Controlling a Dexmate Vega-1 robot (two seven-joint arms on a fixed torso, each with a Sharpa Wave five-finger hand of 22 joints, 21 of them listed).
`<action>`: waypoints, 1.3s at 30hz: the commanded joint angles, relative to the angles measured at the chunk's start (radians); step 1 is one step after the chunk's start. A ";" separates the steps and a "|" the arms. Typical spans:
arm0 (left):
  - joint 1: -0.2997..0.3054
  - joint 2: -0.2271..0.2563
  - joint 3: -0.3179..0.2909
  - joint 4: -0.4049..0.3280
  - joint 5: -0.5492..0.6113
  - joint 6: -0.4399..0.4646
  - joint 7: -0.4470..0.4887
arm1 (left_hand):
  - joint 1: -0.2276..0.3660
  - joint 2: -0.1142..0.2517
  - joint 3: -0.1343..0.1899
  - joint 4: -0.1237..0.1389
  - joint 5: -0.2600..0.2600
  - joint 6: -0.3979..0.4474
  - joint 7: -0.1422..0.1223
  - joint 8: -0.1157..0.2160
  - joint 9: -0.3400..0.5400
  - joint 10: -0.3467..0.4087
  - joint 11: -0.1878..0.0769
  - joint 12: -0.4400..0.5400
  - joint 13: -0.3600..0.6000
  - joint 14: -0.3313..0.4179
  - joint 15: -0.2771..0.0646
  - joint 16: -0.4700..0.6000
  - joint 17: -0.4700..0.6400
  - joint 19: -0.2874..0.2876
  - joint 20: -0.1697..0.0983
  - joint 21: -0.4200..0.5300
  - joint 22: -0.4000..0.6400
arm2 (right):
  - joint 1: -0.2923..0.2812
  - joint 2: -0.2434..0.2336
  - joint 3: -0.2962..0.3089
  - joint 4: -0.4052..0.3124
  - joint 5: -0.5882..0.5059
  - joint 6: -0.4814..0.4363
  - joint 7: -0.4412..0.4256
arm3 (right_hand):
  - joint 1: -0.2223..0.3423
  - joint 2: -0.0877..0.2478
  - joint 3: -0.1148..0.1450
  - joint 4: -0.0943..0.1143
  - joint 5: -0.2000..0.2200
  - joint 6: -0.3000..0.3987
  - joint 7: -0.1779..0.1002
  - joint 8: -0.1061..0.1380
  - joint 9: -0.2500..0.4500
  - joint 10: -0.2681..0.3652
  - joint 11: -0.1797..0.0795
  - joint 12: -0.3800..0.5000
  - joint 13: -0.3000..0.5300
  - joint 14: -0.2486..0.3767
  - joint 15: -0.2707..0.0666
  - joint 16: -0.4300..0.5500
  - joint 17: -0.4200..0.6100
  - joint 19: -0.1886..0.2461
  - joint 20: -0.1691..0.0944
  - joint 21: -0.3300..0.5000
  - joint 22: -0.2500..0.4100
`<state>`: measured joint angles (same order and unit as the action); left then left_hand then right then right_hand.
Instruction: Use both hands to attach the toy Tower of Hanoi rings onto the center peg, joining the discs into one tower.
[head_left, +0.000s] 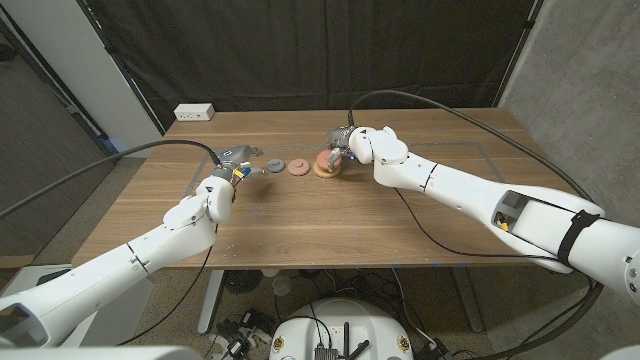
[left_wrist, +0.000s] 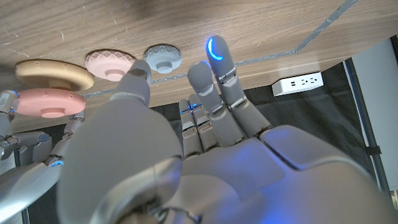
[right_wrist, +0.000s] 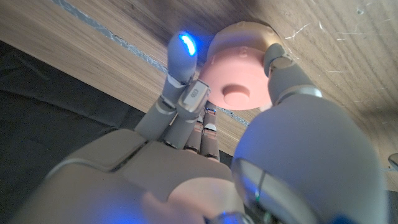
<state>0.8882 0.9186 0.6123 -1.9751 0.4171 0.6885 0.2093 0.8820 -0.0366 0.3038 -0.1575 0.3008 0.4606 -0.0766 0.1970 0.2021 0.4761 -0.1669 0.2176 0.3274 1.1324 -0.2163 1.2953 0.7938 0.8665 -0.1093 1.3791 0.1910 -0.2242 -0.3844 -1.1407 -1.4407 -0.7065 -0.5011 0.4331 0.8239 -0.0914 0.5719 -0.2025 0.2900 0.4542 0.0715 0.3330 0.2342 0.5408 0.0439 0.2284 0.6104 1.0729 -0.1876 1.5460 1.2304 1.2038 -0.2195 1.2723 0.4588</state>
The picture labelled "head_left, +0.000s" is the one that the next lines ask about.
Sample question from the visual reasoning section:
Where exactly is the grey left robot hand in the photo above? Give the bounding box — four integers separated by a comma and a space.
212, 144, 266, 182

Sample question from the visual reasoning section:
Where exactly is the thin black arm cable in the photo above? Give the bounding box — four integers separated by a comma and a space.
393, 187, 566, 261
115, 222, 220, 347

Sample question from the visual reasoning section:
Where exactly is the white table leg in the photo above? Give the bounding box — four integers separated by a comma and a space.
196, 269, 226, 336

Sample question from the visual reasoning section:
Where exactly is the pink toy disc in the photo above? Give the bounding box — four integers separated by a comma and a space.
287, 158, 312, 177

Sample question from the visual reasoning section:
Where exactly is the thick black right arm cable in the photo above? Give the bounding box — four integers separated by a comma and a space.
347, 89, 606, 360

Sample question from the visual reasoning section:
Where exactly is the black device with blue disc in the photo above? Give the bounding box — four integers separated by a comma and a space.
37, 268, 71, 286

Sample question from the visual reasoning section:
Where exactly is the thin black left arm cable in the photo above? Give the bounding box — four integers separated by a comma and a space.
115, 222, 220, 347

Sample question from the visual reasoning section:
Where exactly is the small black floor fan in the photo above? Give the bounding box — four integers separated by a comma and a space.
223, 269, 265, 295

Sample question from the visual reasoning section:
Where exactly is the white power strip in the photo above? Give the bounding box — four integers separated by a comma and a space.
173, 103, 216, 122

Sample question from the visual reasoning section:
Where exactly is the large orange toy disc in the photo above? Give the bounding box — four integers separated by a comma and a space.
313, 162, 342, 180

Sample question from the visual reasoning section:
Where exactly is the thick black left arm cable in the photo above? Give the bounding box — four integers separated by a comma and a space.
0, 138, 223, 220

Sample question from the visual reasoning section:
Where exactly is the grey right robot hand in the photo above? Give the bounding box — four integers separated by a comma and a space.
324, 125, 359, 174

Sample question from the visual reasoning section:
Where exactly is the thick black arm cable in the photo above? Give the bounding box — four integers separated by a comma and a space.
347, 89, 606, 360
0, 138, 223, 220

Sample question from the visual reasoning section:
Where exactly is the red toy disc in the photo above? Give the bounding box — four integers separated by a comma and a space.
315, 149, 344, 172

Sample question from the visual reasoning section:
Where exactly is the grey table leg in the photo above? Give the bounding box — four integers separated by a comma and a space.
451, 267, 485, 334

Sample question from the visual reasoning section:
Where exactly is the black curtain backdrop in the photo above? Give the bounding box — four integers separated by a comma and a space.
79, 0, 544, 132

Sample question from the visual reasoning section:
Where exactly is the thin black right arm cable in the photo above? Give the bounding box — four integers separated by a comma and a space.
393, 187, 566, 261

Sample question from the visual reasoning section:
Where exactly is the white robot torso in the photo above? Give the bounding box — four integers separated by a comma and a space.
269, 298, 415, 360

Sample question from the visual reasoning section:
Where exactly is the black backdrop pole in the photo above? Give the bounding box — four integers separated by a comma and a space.
75, 0, 167, 137
492, 0, 545, 108

